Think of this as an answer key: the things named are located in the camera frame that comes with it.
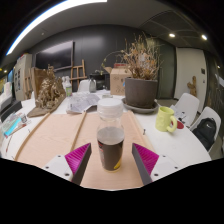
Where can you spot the long ceiling light strip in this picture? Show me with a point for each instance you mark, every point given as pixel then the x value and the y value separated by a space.
pixel 50 12

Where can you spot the dried plant in dark pot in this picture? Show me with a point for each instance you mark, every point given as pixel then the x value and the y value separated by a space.
pixel 140 93

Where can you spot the grey plant saucer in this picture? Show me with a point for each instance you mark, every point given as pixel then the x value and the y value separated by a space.
pixel 140 110

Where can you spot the grey metal jug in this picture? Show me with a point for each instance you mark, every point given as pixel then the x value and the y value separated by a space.
pixel 92 86

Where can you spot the yellow-green mug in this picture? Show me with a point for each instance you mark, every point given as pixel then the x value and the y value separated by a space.
pixel 163 119

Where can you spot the golden brown relief sculpture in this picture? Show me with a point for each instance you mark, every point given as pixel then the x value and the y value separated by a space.
pixel 50 93

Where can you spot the cardboard box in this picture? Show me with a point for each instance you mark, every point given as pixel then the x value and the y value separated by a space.
pixel 116 81

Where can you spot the light plywood panel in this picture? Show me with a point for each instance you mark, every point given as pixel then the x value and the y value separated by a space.
pixel 50 140

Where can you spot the flat round red coaster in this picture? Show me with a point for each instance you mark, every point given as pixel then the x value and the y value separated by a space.
pixel 180 125

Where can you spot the wooden easel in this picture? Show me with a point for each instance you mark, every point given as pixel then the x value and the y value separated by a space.
pixel 76 75

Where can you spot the white shelf cabinet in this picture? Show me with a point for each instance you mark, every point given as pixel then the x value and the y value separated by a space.
pixel 21 76

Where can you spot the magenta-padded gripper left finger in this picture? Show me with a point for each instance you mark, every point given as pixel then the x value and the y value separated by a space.
pixel 77 160

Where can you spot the round ceiling spotlight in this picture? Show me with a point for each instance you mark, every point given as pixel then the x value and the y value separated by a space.
pixel 204 37
pixel 172 35

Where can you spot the dark wall screen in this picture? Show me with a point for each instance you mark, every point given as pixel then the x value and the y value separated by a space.
pixel 55 56

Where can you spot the printed white papers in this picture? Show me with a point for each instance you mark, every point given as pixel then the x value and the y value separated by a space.
pixel 81 102

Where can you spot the black backpack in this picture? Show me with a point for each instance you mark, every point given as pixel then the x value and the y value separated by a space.
pixel 205 131

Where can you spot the blue plastic packet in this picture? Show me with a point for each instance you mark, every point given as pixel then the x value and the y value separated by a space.
pixel 13 124

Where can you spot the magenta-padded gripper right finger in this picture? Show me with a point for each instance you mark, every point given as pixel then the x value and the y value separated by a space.
pixel 146 160

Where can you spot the white shell chair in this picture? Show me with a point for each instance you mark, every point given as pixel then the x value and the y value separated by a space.
pixel 210 113
pixel 188 103

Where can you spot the wooden figure sculpture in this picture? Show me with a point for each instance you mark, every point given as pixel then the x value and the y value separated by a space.
pixel 192 87

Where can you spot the white spray bottle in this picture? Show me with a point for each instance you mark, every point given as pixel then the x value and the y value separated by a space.
pixel 68 89

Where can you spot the loose paper stack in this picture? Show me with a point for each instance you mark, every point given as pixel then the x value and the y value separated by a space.
pixel 181 116

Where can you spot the clear white-capped drink bottle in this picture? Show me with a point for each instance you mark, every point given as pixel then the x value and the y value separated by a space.
pixel 110 150

